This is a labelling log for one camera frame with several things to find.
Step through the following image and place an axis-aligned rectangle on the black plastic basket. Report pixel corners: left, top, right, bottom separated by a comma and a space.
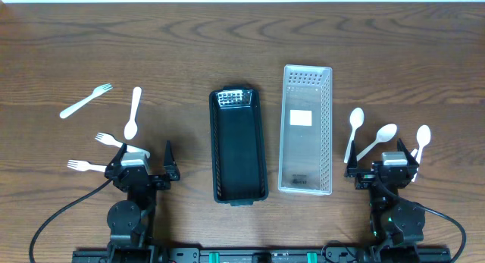
209, 86, 269, 206

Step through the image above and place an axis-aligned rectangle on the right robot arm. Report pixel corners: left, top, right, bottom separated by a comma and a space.
344, 140, 425, 246

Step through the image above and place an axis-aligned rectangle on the white fork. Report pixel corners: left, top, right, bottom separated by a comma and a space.
95, 133, 151, 158
67, 160, 106, 173
59, 83, 113, 119

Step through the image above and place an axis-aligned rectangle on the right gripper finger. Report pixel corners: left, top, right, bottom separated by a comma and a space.
397, 138, 418, 165
346, 141, 358, 169

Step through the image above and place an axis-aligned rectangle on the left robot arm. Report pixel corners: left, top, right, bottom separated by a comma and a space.
105, 142, 180, 248

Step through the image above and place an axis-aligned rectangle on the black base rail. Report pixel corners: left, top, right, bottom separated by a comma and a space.
72, 246, 452, 263

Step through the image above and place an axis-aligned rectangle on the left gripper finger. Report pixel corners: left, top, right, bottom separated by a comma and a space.
109, 143, 127, 168
164, 140, 177, 168

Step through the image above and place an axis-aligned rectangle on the clear plastic basket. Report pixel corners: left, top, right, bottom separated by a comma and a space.
278, 64, 333, 196

